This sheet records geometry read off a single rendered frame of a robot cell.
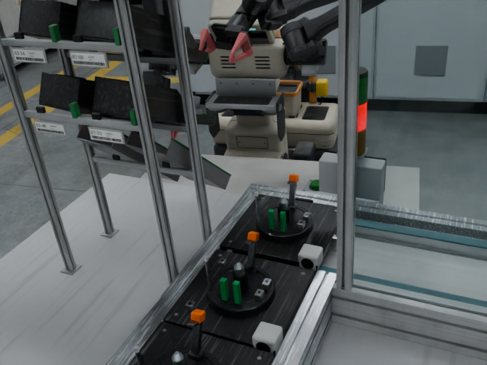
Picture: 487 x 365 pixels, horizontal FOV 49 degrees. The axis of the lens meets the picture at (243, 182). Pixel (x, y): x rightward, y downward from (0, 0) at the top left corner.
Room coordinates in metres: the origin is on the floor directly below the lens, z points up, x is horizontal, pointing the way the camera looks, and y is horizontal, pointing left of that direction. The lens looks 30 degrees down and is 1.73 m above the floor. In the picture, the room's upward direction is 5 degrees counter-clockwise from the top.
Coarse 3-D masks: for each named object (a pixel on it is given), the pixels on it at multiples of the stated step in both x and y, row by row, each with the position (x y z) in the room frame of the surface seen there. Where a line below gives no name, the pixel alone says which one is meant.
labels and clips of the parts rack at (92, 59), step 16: (16, 32) 1.10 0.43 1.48; (16, 48) 1.09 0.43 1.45; (80, 64) 1.02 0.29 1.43; (96, 64) 1.00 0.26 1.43; (48, 128) 1.08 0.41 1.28; (64, 128) 1.06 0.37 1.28; (96, 128) 1.02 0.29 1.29; (96, 160) 1.26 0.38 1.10; (112, 160) 1.23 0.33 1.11; (128, 160) 1.22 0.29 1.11; (192, 176) 1.13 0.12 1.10
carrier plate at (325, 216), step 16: (320, 208) 1.13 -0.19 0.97; (336, 208) 1.13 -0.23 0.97; (240, 224) 1.10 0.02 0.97; (320, 224) 1.06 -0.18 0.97; (336, 224) 1.06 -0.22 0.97; (224, 240) 1.03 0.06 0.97; (240, 240) 1.03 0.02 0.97; (304, 240) 1.00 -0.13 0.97; (320, 240) 1.00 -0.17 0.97; (256, 256) 0.98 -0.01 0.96; (272, 256) 0.96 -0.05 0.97; (288, 256) 0.95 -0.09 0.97
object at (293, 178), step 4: (292, 176) 1.13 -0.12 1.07; (296, 176) 1.13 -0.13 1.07; (288, 180) 1.13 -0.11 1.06; (292, 180) 1.13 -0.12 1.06; (296, 180) 1.13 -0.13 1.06; (292, 184) 1.11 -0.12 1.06; (292, 188) 1.13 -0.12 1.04; (292, 192) 1.12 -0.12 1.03; (292, 196) 1.12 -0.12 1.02; (288, 200) 1.12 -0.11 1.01; (292, 200) 1.12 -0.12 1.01; (292, 204) 1.11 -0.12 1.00
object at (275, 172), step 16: (224, 160) 1.66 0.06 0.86; (240, 160) 1.65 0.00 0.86; (256, 160) 1.63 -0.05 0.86; (272, 160) 1.62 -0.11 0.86; (288, 160) 1.61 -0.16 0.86; (144, 176) 1.60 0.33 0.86; (240, 176) 1.53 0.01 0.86; (256, 176) 1.52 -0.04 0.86; (272, 176) 1.51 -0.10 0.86; (288, 176) 1.50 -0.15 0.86; (304, 176) 1.49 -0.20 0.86; (224, 192) 1.44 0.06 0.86; (240, 192) 1.43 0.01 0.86
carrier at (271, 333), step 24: (216, 264) 0.95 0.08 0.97; (240, 264) 0.84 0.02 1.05; (264, 264) 0.93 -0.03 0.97; (288, 264) 0.92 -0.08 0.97; (192, 288) 0.87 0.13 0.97; (216, 288) 0.85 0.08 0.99; (240, 288) 0.80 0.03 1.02; (264, 288) 0.83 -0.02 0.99; (288, 288) 0.85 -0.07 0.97; (168, 312) 0.81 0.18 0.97; (216, 312) 0.80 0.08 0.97; (240, 312) 0.77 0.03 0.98; (264, 312) 0.78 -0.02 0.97; (288, 312) 0.78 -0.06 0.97; (216, 336) 0.74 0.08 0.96; (240, 336) 0.73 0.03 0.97; (264, 336) 0.70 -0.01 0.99
